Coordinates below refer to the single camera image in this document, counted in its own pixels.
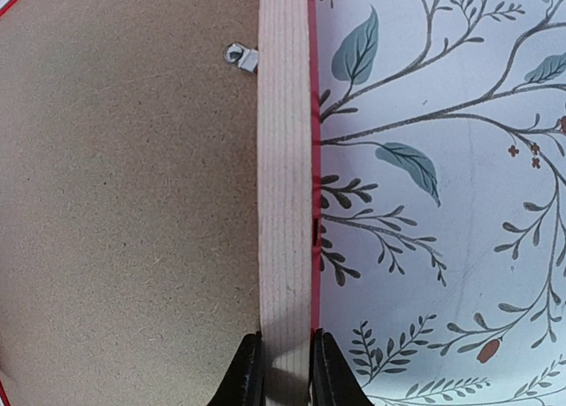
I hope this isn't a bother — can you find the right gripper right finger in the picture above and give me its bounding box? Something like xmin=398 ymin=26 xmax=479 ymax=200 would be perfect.
xmin=310 ymin=328 xmax=370 ymax=406

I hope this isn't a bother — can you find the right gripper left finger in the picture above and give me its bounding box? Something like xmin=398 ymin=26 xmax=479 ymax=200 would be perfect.
xmin=210 ymin=331 xmax=265 ymax=406

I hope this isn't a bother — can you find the wooden picture frame red edge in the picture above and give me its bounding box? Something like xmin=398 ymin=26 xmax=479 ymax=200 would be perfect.
xmin=0 ymin=0 xmax=324 ymax=406

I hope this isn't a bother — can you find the floral patterned table cover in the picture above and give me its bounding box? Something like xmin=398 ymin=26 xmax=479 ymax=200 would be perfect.
xmin=316 ymin=0 xmax=565 ymax=405

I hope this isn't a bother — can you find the brown backing board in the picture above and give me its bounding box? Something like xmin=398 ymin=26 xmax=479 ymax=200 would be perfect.
xmin=0 ymin=0 xmax=262 ymax=406

